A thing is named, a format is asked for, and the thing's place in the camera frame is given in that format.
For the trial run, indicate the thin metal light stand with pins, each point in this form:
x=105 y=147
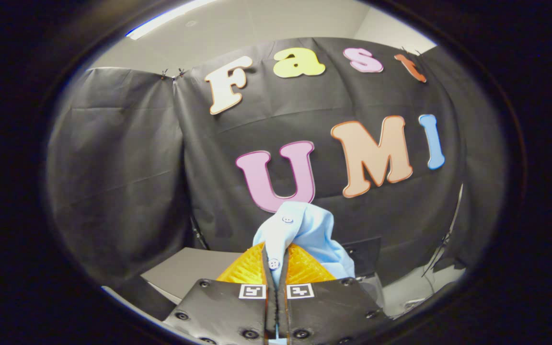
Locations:
x=453 y=215

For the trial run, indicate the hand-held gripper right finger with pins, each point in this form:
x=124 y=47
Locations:
x=328 y=311

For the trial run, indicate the beige cabinet with dark sides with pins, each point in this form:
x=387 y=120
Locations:
x=185 y=270

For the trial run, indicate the light blue button shirt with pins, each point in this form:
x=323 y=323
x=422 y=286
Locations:
x=309 y=230

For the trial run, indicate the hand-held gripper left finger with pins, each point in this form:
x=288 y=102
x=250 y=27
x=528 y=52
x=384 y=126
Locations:
x=223 y=311

